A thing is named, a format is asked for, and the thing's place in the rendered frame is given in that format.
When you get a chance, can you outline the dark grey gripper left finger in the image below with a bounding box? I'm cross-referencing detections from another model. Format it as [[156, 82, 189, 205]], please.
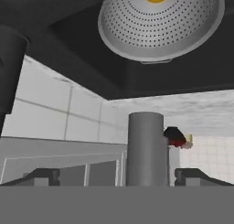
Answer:
[[0, 167, 61, 187]]

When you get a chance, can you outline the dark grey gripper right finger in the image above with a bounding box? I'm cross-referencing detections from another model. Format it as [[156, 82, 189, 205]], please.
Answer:
[[174, 167, 234, 187]]

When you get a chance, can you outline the dark sink basin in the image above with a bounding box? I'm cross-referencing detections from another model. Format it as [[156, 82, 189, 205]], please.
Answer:
[[0, 0, 234, 101]]

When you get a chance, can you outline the grey perforated metal colander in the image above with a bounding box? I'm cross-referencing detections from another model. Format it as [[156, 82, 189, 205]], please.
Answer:
[[97, 0, 226, 65]]

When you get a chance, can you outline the wide grey cabinet door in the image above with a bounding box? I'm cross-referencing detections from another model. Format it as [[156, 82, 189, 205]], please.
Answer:
[[0, 155, 90, 187]]

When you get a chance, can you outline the black and red small object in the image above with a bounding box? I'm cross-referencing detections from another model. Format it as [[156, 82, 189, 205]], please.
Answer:
[[163, 125, 195, 150]]

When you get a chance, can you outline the narrow grey cabinet door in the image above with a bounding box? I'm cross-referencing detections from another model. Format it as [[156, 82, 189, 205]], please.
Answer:
[[85, 159, 126, 187]]

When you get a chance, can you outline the grey cylindrical faucet post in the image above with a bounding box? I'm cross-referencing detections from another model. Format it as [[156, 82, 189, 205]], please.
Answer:
[[125, 112, 170, 187]]

